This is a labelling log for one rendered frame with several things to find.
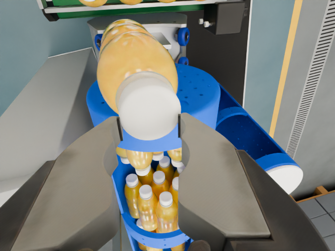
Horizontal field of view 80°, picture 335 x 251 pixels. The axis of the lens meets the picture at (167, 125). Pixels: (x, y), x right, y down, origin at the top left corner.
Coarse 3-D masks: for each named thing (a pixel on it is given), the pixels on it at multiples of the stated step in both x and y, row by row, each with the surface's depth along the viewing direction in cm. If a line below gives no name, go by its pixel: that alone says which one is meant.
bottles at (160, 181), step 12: (120, 156) 57; (156, 156) 59; (168, 168) 72; (180, 168) 68; (132, 180) 65; (144, 180) 71; (156, 180) 65; (168, 180) 74; (132, 192) 66; (156, 192) 67; (132, 204) 69; (132, 216) 75
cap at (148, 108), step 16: (144, 80) 12; (160, 80) 13; (128, 96) 11; (144, 96) 12; (160, 96) 12; (176, 96) 12; (128, 112) 12; (144, 112) 12; (160, 112) 12; (176, 112) 13; (128, 128) 12; (144, 128) 13; (160, 128) 13
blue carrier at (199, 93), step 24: (192, 72) 48; (96, 96) 40; (192, 96) 39; (216, 96) 39; (96, 120) 37; (216, 120) 44; (120, 144) 37; (144, 144) 35; (168, 144) 36; (120, 168) 65; (120, 192) 65; (144, 240) 59; (168, 240) 58; (192, 240) 66
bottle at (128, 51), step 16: (112, 32) 20; (128, 32) 17; (144, 32) 19; (112, 48) 15; (128, 48) 14; (144, 48) 14; (160, 48) 15; (112, 64) 14; (128, 64) 14; (144, 64) 14; (160, 64) 14; (112, 80) 14; (128, 80) 13; (176, 80) 16; (112, 96) 14
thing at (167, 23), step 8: (104, 16) 62; (112, 16) 62; (120, 16) 61; (128, 16) 61; (136, 16) 60; (144, 16) 60; (152, 16) 60; (160, 16) 59; (168, 16) 59; (176, 16) 58; (184, 16) 58; (88, 24) 54; (96, 24) 52; (104, 24) 52; (144, 24) 51; (152, 24) 51; (160, 24) 51; (168, 24) 51; (176, 24) 50; (184, 24) 50; (152, 32) 53; (168, 32) 54; (168, 40) 55; (96, 48) 58; (176, 48) 57; (96, 56) 61; (176, 56) 58
